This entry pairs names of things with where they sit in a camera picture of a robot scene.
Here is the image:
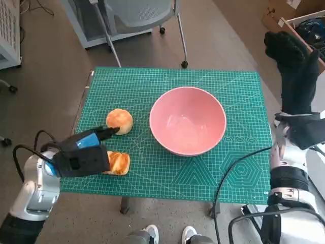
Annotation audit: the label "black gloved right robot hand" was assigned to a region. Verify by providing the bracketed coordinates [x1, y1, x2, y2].
[264, 30, 320, 115]

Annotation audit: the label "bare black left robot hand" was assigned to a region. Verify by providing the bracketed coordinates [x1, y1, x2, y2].
[54, 126, 120, 153]

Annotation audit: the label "braided rectangular bread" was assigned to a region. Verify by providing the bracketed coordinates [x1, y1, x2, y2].
[103, 150, 131, 176]

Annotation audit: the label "round bread bun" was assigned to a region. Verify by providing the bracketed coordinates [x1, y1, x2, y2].
[106, 108, 134, 136]

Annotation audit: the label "pink bowl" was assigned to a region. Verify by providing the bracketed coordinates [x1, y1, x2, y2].
[149, 86, 227, 158]

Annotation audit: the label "white desk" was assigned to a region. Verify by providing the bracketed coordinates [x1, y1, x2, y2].
[304, 76, 325, 184]

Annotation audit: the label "open cardboard box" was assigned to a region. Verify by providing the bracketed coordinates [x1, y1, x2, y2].
[279, 10, 325, 69]

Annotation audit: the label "black table foot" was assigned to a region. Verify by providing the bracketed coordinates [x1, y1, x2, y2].
[119, 197, 130, 214]
[209, 202, 221, 218]

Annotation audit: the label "black swivel chair base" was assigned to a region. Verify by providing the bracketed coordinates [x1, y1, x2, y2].
[0, 80, 18, 146]

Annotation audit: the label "person's left leg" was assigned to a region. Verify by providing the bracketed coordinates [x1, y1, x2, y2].
[124, 230, 153, 244]

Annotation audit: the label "person's leg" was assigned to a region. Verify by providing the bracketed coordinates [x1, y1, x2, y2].
[189, 234, 214, 244]
[124, 230, 153, 244]

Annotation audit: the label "person's left shoe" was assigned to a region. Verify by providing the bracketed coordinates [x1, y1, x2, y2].
[144, 224, 160, 244]

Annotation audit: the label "person's shoe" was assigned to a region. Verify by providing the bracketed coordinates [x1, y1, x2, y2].
[144, 224, 160, 244]
[182, 225, 198, 244]

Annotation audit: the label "green cutting mat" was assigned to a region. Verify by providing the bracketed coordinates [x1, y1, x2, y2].
[59, 66, 272, 205]

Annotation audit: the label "person's right shoe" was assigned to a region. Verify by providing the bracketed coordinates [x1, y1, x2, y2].
[182, 225, 198, 244]

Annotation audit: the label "white perforated appliance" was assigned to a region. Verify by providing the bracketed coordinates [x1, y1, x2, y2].
[0, 0, 23, 70]

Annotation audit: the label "grey mesh office chair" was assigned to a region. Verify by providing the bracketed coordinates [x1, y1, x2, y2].
[90, 0, 190, 68]

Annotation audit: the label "person's right leg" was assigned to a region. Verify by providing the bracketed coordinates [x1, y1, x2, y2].
[189, 234, 214, 244]

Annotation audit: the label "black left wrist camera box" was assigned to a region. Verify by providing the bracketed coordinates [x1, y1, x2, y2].
[52, 144, 110, 178]

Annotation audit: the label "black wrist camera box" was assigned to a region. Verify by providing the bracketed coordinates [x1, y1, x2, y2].
[52, 144, 110, 178]
[289, 114, 325, 150]

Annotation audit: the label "thin black left hand cable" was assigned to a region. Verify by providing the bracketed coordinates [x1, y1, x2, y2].
[34, 130, 60, 148]

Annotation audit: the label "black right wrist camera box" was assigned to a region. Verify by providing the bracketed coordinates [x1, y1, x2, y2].
[289, 114, 325, 150]

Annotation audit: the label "tangled black blue cables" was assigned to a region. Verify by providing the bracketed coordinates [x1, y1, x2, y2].
[296, 17, 325, 55]

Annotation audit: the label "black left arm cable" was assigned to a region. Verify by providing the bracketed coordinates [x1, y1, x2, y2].
[12, 144, 56, 184]

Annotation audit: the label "silver aluminium rail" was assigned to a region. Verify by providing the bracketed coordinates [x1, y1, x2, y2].
[240, 204, 265, 227]

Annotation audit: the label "long black right arm cable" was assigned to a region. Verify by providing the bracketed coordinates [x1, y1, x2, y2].
[214, 146, 273, 244]

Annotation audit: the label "looped black right arm cable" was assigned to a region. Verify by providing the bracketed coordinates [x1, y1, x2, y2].
[227, 204, 323, 244]

